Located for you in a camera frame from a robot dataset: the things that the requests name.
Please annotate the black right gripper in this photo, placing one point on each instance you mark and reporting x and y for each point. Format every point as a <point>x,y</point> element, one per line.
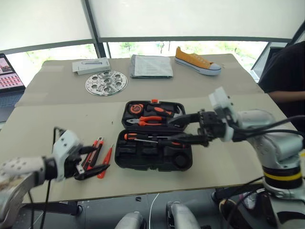
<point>212,126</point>

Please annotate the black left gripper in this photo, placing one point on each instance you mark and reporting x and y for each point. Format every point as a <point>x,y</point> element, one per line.
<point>71,164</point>

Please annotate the red tester pen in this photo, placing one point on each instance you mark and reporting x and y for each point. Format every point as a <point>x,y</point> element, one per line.
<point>107,158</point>

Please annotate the red black utility knife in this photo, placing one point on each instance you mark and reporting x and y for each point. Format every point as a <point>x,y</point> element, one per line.
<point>98,145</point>

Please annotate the black orange long screwdriver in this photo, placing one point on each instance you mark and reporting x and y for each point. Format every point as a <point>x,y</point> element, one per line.
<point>145,140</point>

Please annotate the black plastic tool case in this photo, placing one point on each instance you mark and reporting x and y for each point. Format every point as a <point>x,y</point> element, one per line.
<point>147,157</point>

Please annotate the person's bare forearm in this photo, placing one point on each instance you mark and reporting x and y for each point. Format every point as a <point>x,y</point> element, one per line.
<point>288,97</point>

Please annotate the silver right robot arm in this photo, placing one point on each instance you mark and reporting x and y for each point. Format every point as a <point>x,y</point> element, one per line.
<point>274,148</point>

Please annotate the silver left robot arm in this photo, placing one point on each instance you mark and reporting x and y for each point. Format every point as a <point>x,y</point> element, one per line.
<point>16,167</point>

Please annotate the orange black tape measure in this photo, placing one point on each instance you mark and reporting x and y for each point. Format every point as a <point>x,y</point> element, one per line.
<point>135,109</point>

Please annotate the small black floor clip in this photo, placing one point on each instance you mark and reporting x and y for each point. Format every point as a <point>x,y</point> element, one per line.
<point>138,198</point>

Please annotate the yellow canvas sneaker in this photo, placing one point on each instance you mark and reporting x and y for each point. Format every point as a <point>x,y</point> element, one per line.
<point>195,62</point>

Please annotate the grey folded packet in plastic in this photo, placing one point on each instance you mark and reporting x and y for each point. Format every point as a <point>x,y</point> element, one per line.
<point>151,66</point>

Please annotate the grey rounded robot leg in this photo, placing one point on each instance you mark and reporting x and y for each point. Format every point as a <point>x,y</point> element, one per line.
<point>181,217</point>
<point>129,221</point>

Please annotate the round perforated metal plate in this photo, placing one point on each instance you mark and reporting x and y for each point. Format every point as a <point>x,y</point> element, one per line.
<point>106,83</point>

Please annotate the white cardboard box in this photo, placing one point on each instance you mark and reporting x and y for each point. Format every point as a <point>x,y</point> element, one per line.
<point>91,65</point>

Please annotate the wide white roller blind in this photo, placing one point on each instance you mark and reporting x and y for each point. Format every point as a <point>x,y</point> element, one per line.
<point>190,16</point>

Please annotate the person in black shirt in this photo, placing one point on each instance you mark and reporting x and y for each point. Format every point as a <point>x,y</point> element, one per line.
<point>286,69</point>

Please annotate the open laptop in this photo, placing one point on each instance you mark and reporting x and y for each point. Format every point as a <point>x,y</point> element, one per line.
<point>8,76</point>

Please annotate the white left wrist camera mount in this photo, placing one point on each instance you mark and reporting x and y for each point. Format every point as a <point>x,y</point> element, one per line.
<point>65,143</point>

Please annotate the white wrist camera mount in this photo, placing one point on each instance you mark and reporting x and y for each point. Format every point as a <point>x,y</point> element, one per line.
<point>221,102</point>
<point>65,143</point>

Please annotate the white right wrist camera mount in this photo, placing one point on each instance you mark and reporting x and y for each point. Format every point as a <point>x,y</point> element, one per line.
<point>221,102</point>

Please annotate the black table frame bar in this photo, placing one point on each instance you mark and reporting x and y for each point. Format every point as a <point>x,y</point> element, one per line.
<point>57,207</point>

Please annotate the grey window frame post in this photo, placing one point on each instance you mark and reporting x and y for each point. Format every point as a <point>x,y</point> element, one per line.
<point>95,28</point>

